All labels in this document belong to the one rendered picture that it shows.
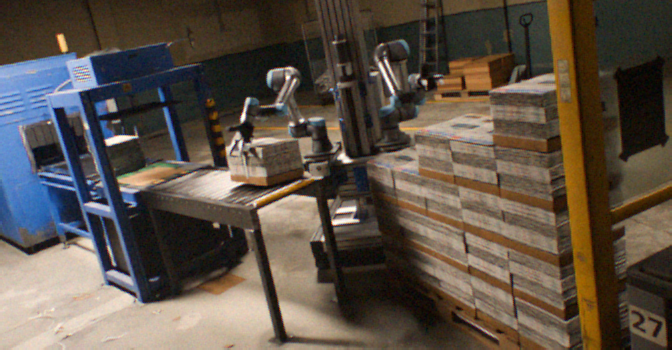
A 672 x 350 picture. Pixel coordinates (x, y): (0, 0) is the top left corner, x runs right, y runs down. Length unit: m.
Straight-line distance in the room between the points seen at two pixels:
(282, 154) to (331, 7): 1.14
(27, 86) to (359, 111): 3.61
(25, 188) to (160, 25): 7.06
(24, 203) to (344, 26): 3.81
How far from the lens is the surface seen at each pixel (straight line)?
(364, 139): 4.00
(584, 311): 2.13
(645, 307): 2.00
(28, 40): 11.86
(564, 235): 2.39
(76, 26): 12.15
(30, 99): 6.42
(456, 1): 10.79
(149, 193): 4.13
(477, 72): 9.46
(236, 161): 3.56
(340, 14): 4.00
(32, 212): 6.47
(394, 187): 3.25
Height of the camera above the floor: 1.69
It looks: 14 degrees down
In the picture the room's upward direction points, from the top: 11 degrees counter-clockwise
